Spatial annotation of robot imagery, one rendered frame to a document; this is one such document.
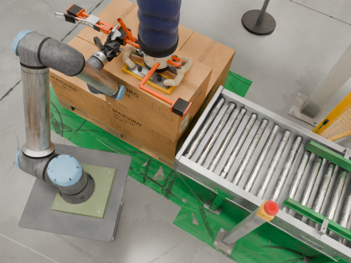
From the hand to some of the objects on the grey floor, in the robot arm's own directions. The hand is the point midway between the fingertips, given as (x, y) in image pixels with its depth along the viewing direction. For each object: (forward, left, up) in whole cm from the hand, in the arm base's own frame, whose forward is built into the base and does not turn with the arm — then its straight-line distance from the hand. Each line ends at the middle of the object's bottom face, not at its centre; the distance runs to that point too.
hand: (118, 33), depth 184 cm
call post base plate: (-79, -94, -116) cm, 169 cm away
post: (-79, -94, -116) cm, 169 cm away
